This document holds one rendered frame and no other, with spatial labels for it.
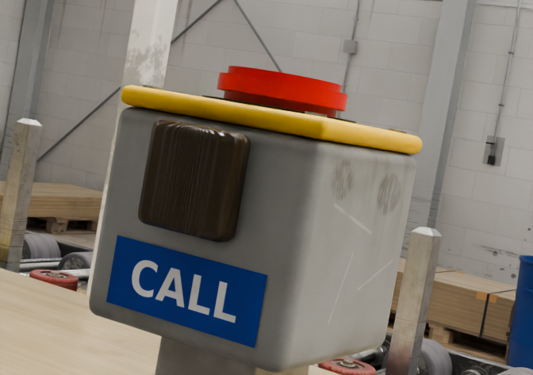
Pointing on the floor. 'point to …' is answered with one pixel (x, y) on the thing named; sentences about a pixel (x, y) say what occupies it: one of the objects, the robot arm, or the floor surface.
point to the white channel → (144, 52)
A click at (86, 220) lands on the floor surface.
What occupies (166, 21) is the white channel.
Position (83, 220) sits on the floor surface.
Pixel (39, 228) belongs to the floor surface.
